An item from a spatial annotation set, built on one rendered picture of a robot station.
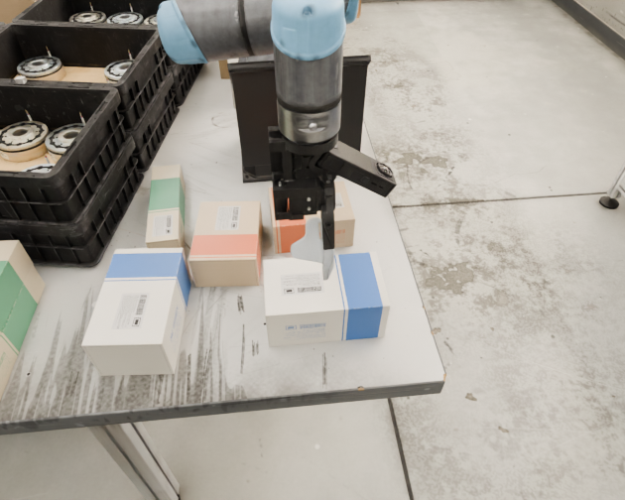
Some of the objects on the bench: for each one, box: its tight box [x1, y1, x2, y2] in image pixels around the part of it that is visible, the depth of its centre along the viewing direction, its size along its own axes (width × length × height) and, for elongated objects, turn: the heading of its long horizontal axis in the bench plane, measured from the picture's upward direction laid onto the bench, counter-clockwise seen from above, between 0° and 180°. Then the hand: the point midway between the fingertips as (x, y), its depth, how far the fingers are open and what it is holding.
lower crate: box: [128, 71, 180, 173], centre depth 121 cm, size 40×30×12 cm
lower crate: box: [169, 63, 204, 107], centre depth 142 cm, size 40×30×12 cm
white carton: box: [81, 248, 192, 376], centre depth 82 cm, size 20×12×9 cm, turn 2°
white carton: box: [263, 252, 390, 347], centre depth 83 cm, size 20×12×9 cm, turn 96°
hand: (324, 242), depth 73 cm, fingers open, 14 cm apart
